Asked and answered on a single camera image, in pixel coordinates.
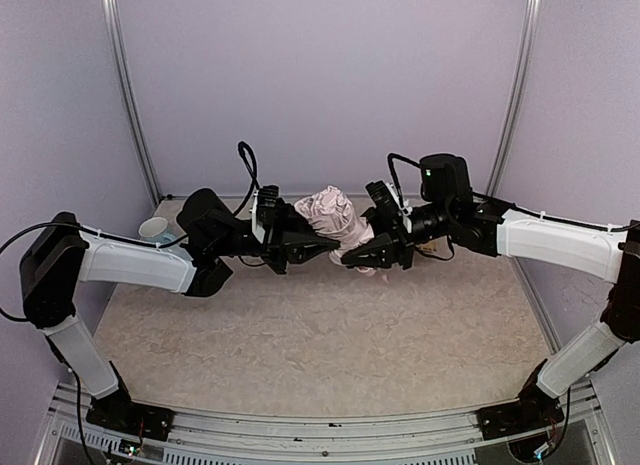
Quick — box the front aluminium rail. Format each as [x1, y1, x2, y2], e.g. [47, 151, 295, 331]
[29, 379, 614, 465]

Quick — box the woven bamboo tray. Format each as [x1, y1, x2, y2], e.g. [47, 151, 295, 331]
[417, 240, 439, 254]

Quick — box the light blue mug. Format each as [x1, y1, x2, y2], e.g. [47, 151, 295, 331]
[138, 216, 176, 244]

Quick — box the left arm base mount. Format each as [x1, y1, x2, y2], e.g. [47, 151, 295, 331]
[86, 402, 175, 442]

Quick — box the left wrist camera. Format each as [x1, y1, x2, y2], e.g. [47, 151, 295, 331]
[250, 185, 280, 243]

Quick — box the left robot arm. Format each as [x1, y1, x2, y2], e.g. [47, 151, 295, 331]
[19, 186, 339, 420]

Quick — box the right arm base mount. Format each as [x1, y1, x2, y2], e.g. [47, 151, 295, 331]
[476, 399, 565, 440]

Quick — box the right frame post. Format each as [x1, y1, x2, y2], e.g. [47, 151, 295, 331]
[485, 0, 542, 196]

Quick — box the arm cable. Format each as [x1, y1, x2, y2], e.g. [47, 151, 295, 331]
[234, 140, 261, 216]
[387, 152, 636, 261]

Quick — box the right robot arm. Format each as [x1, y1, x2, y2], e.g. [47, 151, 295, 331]
[341, 153, 639, 411]

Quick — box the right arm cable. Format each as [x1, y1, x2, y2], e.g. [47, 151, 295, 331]
[387, 152, 636, 261]

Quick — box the pink folding umbrella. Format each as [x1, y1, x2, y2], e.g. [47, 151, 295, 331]
[294, 185, 374, 268]

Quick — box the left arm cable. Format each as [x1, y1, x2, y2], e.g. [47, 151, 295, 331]
[234, 140, 261, 216]

